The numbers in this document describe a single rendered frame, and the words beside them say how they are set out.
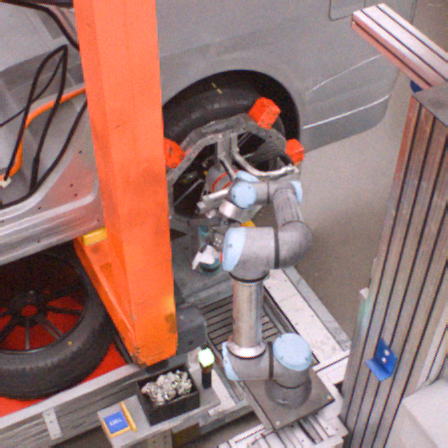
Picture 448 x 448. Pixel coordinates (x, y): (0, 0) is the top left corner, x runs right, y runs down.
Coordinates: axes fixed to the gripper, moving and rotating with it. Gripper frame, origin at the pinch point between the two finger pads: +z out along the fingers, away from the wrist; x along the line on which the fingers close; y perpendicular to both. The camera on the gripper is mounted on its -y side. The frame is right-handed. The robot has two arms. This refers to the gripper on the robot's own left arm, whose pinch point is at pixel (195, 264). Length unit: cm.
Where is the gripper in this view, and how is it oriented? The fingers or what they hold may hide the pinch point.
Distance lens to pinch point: 265.4
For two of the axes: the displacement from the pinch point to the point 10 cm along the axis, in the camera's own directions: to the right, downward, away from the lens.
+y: 8.8, 4.7, -0.8
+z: -4.6, 8.8, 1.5
